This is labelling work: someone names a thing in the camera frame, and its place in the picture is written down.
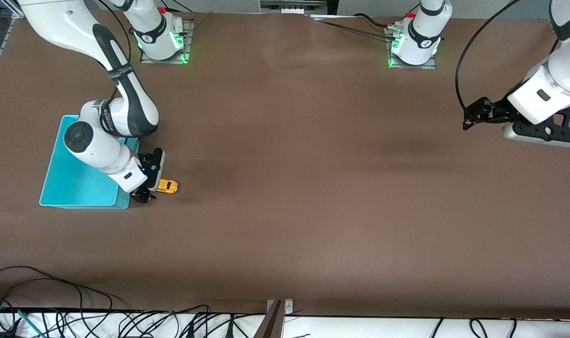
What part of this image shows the teal plastic bin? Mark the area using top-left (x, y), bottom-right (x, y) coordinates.
top-left (39, 115), bottom-right (141, 210)

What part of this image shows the grey power strip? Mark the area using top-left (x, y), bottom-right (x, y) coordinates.
top-left (260, 0), bottom-right (328, 15)

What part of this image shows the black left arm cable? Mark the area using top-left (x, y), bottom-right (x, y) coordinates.
top-left (455, 0), bottom-right (521, 112)

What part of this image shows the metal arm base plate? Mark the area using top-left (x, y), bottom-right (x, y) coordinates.
top-left (139, 19), bottom-right (194, 64)
top-left (386, 26), bottom-right (438, 70)

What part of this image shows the thin black cable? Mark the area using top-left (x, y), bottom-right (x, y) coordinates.
top-left (311, 19), bottom-right (394, 40)
top-left (0, 277), bottom-right (126, 314)
top-left (0, 266), bottom-right (84, 324)

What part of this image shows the teal cable tie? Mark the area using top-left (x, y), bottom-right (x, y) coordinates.
top-left (16, 309), bottom-right (47, 338)

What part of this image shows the dark grey camera pole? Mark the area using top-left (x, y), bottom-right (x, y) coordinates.
top-left (253, 300), bottom-right (284, 338)

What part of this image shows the metal clamp bracket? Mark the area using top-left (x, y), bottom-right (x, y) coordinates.
top-left (266, 299), bottom-right (294, 316)

